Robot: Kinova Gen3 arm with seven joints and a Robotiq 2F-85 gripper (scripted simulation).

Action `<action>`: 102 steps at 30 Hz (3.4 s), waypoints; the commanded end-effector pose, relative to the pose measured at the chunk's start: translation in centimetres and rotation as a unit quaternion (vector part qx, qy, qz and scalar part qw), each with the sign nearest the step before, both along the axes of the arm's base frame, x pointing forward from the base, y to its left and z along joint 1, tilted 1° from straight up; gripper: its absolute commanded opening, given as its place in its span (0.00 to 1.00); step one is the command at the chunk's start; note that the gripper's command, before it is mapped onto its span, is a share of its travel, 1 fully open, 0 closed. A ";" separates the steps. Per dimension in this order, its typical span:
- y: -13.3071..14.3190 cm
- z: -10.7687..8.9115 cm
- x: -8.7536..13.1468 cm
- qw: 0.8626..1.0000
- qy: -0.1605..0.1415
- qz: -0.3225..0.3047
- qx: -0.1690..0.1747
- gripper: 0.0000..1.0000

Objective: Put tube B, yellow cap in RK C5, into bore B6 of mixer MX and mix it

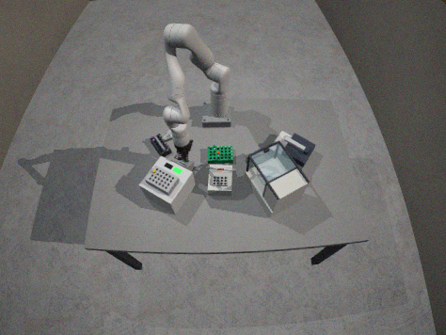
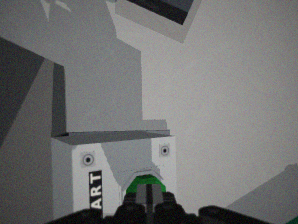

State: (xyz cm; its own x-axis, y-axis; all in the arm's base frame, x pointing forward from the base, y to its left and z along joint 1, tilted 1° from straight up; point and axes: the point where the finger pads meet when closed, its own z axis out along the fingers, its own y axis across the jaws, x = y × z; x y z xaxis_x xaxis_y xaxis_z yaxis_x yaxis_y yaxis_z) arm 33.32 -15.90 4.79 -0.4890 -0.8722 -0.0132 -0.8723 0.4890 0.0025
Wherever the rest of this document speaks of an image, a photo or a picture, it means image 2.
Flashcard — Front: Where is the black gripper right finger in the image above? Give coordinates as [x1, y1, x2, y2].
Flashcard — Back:
[149, 184, 272, 224]

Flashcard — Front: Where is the black rectangular block with holes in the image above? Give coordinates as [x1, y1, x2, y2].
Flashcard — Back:
[127, 0, 194, 25]

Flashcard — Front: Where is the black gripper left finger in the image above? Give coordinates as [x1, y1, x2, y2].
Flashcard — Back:
[45, 184, 150, 224]

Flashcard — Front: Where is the grey box with holed block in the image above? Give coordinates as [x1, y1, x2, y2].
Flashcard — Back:
[0, 37, 177, 224]

